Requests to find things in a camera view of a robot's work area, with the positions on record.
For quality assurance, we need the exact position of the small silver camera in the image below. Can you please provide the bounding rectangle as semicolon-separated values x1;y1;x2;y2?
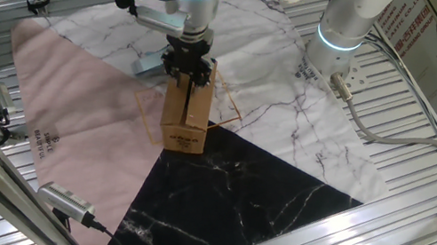
0;82;22;117

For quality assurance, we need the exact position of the brown cardboard box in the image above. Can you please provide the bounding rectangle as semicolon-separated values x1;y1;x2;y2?
155;51;221;157

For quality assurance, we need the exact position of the black camera cable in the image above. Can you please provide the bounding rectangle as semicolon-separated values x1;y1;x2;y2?
82;214;135;245

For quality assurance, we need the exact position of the light blue gift box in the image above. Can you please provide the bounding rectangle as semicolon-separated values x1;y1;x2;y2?
130;38;175;83

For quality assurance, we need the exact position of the grey cable with metal plug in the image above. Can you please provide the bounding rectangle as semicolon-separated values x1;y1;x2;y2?
314;71;437;180

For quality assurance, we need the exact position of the marble pink black cloth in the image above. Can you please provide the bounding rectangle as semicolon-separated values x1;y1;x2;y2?
0;0;423;245

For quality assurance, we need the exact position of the silver camera with vents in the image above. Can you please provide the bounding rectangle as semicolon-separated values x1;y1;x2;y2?
32;179;102;229

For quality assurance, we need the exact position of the black cable with silver plug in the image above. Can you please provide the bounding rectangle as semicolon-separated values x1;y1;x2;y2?
0;101;34;151

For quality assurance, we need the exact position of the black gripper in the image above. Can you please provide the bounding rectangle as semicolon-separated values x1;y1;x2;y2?
156;31;221;93

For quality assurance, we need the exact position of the black pole clamp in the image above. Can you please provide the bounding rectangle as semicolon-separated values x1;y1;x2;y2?
23;0;52;18

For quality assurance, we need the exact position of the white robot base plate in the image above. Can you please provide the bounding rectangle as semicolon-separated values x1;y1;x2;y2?
322;51;373;98

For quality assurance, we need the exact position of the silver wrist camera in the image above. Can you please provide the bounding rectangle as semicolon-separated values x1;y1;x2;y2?
132;4;188;41

